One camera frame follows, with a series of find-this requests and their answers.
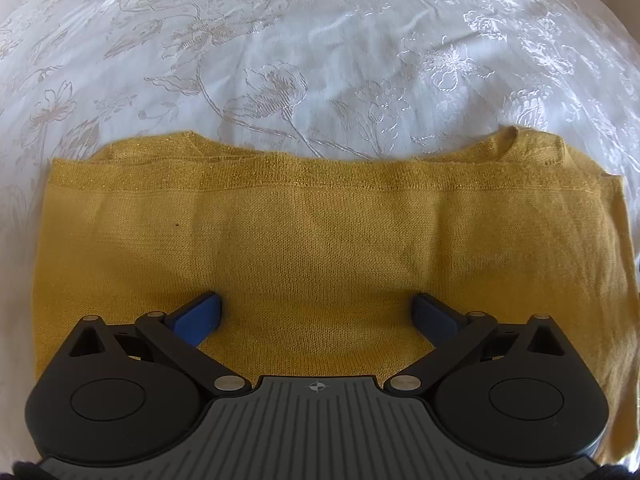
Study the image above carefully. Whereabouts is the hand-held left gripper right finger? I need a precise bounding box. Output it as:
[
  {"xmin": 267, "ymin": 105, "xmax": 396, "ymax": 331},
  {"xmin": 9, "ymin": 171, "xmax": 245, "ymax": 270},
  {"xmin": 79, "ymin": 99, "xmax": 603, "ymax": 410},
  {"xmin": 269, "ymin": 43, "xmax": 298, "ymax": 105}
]
[{"xmin": 382, "ymin": 292, "xmax": 576, "ymax": 396}]

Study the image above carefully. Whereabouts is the yellow knit sweater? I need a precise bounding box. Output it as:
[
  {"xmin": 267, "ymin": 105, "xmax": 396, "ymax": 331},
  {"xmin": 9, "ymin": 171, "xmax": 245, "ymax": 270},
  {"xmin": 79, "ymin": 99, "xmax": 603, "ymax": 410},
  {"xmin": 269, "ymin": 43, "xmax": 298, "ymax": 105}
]
[{"xmin": 32, "ymin": 126, "xmax": 640, "ymax": 466}]

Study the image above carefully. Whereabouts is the white embroidered bedspread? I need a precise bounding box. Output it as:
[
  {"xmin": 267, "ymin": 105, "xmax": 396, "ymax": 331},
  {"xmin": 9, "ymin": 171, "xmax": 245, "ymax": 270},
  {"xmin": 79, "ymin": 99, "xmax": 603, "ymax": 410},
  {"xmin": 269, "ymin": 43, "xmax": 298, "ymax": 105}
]
[{"xmin": 0, "ymin": 0, "xmax": 640, "ymax": 466}]

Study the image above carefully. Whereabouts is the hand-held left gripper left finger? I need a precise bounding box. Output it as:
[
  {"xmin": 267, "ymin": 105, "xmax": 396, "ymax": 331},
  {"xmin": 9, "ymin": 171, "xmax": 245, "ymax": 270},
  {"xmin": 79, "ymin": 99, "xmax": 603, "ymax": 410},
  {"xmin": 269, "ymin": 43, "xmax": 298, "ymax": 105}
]
[{"xmin": 67, "ymin": 291, "xmax": 253, "ymax": 395}]

